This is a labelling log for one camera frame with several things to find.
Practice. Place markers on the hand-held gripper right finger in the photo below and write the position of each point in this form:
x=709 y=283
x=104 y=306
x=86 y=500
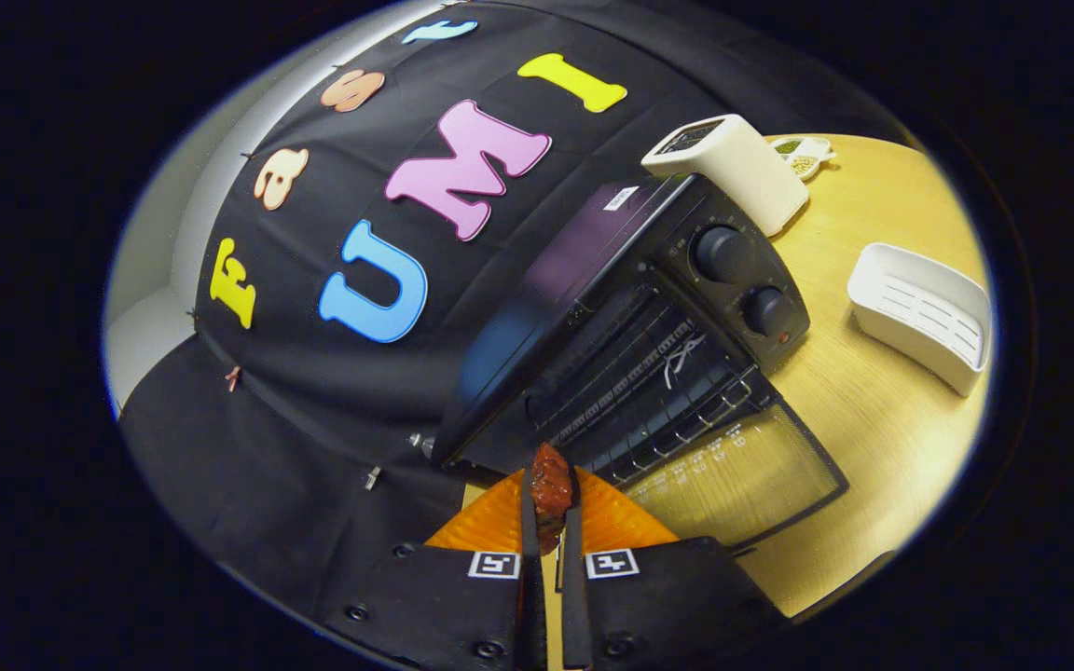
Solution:
x=649 y=606

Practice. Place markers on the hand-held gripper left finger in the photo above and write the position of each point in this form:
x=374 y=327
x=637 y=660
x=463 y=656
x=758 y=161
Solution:
x=462 y=606

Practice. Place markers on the red meat piece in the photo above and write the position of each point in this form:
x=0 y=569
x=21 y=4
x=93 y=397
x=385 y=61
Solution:
x=551 y=489

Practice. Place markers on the black toaster oven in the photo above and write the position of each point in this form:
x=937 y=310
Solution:
x=593 y=252

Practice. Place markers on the white bread toaster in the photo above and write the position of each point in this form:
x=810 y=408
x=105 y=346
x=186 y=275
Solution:
x=751 y=177

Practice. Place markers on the pink clothes clip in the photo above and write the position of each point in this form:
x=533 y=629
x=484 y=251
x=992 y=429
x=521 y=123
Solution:
x=233 y=377

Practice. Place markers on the white plastic tray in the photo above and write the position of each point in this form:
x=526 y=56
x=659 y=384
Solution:
x=919 y=308

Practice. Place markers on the white divided dish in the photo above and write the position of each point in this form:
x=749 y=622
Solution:
x=803 y=154

